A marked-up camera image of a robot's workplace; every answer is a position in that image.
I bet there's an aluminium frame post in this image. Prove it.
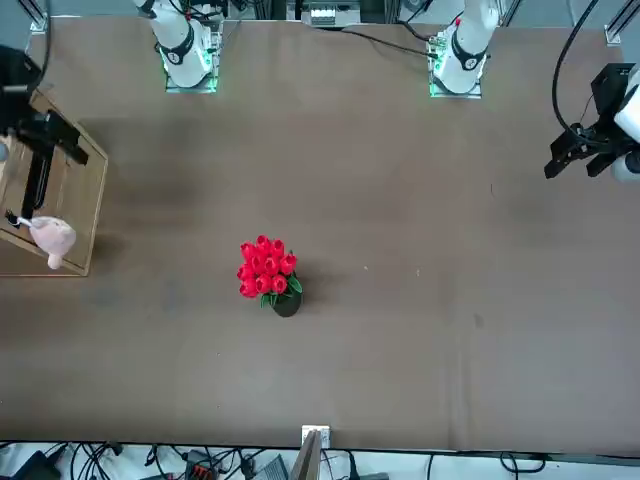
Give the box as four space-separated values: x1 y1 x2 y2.
291 424 332 480

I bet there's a red tulip bouquet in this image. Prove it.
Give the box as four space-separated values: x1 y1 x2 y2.
236 234 304 309

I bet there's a black table cable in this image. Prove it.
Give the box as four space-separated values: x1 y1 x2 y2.
339 27 439 57

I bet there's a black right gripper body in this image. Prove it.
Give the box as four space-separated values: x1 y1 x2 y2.
0 44 45 139

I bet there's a pink plush doll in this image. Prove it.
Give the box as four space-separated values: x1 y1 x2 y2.
19 215 78 270

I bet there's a black orange electronic device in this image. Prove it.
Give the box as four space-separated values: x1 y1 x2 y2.
183 448 217 480

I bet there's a wooden drawer box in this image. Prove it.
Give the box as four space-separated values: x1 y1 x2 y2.
0 89 110 277

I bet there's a black power adapter box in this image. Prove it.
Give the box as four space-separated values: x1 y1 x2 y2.
9 449 60 480

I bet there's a black vase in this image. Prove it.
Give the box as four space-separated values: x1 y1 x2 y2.
271 293 303 319

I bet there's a white power strip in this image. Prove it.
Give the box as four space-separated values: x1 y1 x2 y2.
301 0 336 26

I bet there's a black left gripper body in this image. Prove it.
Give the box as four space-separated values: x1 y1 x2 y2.
579 63 640 132

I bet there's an aluminium corner profile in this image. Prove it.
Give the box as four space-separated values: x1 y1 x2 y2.
603 0 632 46
29 0 52 34

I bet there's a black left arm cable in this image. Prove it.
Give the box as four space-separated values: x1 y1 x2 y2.
551 0 601 139

